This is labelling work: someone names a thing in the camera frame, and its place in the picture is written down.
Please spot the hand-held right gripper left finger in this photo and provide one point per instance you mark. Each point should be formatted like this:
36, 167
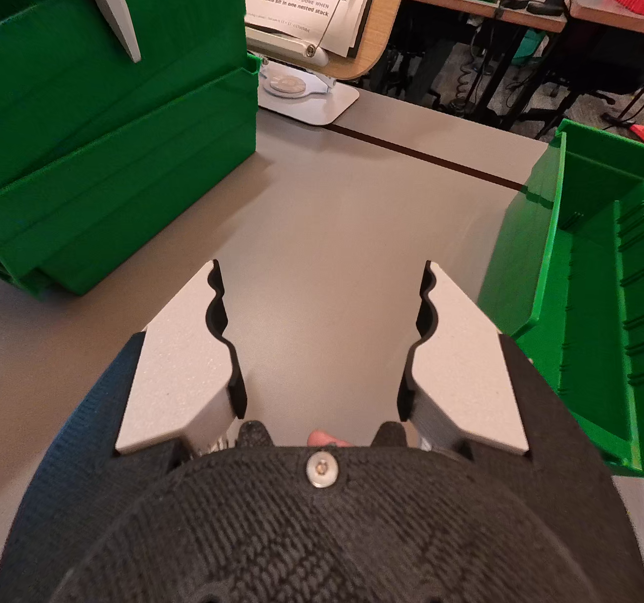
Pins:
171, 382

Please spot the wooden-top table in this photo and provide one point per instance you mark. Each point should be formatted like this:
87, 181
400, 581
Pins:
483, 5
604, 10

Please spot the teal bag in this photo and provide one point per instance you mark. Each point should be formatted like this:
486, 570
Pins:
528, 48

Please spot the person's right hand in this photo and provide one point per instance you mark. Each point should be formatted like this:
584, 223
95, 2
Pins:
327, 440

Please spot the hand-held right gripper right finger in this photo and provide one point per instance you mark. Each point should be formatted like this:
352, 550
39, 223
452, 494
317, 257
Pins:
468, 382

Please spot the black small device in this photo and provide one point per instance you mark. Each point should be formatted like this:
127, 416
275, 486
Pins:
533, 4

